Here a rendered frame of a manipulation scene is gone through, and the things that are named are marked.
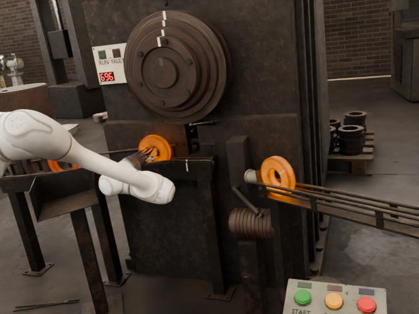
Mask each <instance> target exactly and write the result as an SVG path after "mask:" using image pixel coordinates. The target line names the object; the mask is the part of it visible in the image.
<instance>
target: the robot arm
mask: <svg viewBox="0 0 419 314"><path fill-rule="evenodd" d="M157 150H158V148H157V147H155V146H150V147H146V149H142V150H140V151H138V152H136V153H134V154H132V155H130V156H128V157H126V158H124V159H123V160H121V161H120V162H119V163H117V162H115V161H112V160H111V159H108V158H106V157H104V156H101V155H99V154H97V153H94V152H93V151H90V150H88V149H87V148H84V147H83V146H81V145H80V144H78V142H76V140H75V139H74V138H73V137H72V135H71V134H70V133H69V132H68V131H67V130H66V129H65V128H64V127H63V126H62V125H61V124H60V123H58V122H56V121H55V120H53V119H51V118H50V117H48V116H46V115H44V114H42V113H40V112H37V111H34V110H15V111H13V112H0V178H1V177H2V176H3V174H4V172H5V170H6V169H7V167H8V166H9V164H10V163H11V161H13V160H20V159H38V158H44V159H49V160H51V161H62V162H66V163H71V164H74V165H76V166H80V167H82V168H85V169H87V170H90V171H93V172H95V173H98V174H101V177H100V178H99V189H100V190H101V192H102V193H103V194H105V195H107V196H113V195H117V194H129V195H132V196H135V197H137V198H139V199H141V200H143V201H146V202H152V203H155V204H167V203H169V202H170V201H171V200H172V199H173V196H174V193H175V186H174V184H173V183H172V182H171V181H170V180H169V179H167V178H165V177H163V176H162V175H159V174H156V173H153V172H150V171H141V169H143V167H144V165H145V163H147V162H148V161H154V159H155V156H156V155H157Z"/></svg>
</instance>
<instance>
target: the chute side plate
mask: <svg viewBox="0 0 419 314"><path fill-rule="evenodd" d="M186 163H187V166H188V171H187V169H186ZM141 171H150V172H153V173H156V174H159V175H162V176H163V177H165V178H167V179H169V180H173V179H181V180H197V177H196V174H209V180H213V175H212V170H211V162H169V163H157V164H145V165H144V167H143V169H141ZM96 175H97V181H98V183H99V178H100V177H101V174H98V173H96ZM38 176H42V175H38ZM35 177H36V176H26V177H19V178H7V179H0V187H1V189H2V193H7V190H6V188H14V190H15V192H16V193H18V192H26V191H29V190H30V188H31V186H32V184H33V181H34V179H35Z"/></svg>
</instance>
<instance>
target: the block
mask: <svg viewBox="0 0 419 314"><path fill-rule="evenodd" d="M226 147H227V154H228V164H229V174H230V180H231V187H232V186H234V185H236V184H238V183H239V184H240V185H241V187H240V188H238V189H237V190H238V191H239V192H241V193H248V192H249V190H250V189H251V187H252V186H253V184H249V183H247V182H246V181H245V180H244V174H245V172H246V171H247V170H249V169H252V166H251V154H250V146H249V137H248V136H247V135H236V136H232V137H231V138H230V139H229V140H228V141H227V142H226Z"/></svg>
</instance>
